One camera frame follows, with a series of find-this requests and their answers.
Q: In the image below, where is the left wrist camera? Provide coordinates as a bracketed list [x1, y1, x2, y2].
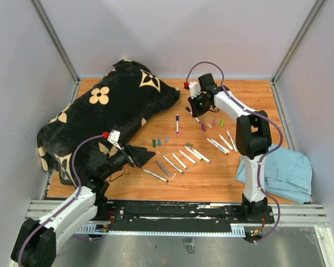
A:
[107, 130, 121, 150]

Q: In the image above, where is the slotted cable duct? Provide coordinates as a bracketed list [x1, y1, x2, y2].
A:
[76, 220, 245, 238]

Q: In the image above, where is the light blue marker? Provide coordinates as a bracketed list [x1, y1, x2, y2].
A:
[171, 152, 188, 170]

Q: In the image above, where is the purple cable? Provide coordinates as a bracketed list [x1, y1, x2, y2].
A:
[186, 61, 284, 245]
[17, 133, 105, 265]

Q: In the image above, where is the light green marker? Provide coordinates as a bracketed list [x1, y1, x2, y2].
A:
[226, 129, 238, 153]

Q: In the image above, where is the black cap whiteboard marker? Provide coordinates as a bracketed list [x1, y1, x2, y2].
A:
[185, 107, 201, 123]

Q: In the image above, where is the magenta cap marker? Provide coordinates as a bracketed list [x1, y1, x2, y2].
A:
[207, 138, 230, 155]

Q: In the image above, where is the dark blue marker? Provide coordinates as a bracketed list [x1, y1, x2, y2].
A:
[142, 169, 169, 182]

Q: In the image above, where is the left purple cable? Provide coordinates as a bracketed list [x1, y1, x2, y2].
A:
[17, 133, 105, 265]

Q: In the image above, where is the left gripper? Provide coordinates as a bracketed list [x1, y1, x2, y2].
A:
[102, 140, 155, 179]

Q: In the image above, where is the purple marker grey body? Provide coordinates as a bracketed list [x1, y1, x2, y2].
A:
[155, 161, 172, 178]

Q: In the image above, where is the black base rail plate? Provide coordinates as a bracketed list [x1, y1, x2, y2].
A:
[87, 200, 266, 226]

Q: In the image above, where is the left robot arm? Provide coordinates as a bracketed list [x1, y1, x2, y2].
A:
[11, 145, 155, 266]

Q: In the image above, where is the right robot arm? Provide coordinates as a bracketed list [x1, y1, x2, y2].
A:
[184, 73, 274, 224]

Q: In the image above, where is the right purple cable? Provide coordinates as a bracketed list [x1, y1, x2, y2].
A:
[186, 61, 284, 245]

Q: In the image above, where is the green cap white marker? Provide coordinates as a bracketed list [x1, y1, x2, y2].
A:
[184, 146, 203, 161]

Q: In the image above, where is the lavender cap marker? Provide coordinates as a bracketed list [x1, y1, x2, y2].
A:
[179, 149, 197, 165]

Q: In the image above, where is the light blue cloth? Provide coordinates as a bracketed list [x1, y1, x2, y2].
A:
[235, 143, 313, 205]

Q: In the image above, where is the blue cap whiteboard marker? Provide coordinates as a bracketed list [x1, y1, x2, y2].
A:
[175, 114, 180, 134]

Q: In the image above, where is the black floral plush blanket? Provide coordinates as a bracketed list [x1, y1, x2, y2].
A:
[37, 59, 180, 186]

